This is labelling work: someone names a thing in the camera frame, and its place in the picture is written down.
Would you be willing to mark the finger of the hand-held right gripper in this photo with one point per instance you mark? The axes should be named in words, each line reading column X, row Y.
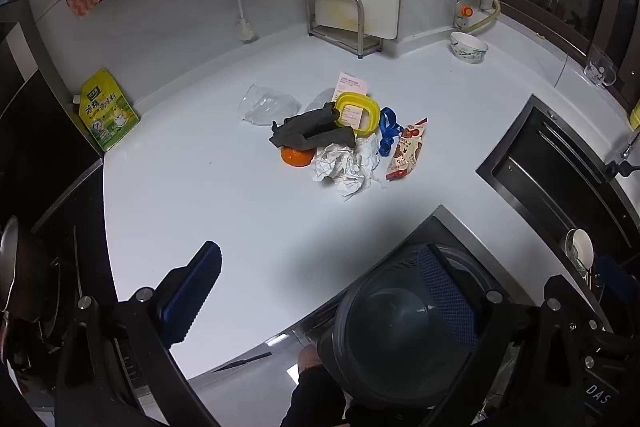
column 612, row 274

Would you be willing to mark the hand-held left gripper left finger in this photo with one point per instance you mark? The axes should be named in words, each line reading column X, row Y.
column 192, row 289

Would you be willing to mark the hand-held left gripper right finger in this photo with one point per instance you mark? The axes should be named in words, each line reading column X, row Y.
column 450, row 302

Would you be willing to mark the grey perforated waste basket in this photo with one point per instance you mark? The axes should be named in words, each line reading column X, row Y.
column 395, row 337

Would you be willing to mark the red brown snack packet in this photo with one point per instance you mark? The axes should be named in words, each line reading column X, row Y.
column 407, row 149

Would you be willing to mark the white paper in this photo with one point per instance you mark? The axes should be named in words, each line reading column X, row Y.
column 332, row 167
column 367, row 157

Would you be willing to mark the orange fruit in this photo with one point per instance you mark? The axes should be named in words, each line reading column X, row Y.
column 296, row 156

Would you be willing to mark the dark grey cloth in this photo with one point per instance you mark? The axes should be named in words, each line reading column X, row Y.
column 312, row 129

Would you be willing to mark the steel faucet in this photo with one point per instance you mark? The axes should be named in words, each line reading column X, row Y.
column 622, row 162

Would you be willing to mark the yellow sponge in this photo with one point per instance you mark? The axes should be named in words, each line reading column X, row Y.
column 635, row 114

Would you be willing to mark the black cooktop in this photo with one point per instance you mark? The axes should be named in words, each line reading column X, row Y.
column 45, row 167

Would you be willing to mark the clear plastic bag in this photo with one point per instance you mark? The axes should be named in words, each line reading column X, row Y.
column 262, row 107

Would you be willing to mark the yellow green seasoning pouch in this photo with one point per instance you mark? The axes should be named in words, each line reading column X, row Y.
column 107, row 112

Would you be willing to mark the clear glass mug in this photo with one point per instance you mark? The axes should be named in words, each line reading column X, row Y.
column 600, row 68

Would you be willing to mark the yellow plastic lid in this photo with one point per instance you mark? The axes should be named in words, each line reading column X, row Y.
column 342, row 107

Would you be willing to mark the clear plastic cup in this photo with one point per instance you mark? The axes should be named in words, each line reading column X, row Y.
column 320, row 99

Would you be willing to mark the pink paper receipt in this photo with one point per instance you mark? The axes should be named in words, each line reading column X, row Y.
column 352, row 83

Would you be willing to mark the white patterned bowl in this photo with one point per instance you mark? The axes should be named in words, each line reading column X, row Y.
column 468, row 48

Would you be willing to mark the blue white bottle brush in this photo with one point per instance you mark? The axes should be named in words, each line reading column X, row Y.
column 240, row 9

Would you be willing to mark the metal board rack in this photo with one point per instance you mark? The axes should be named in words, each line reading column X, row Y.
column 340, row 34

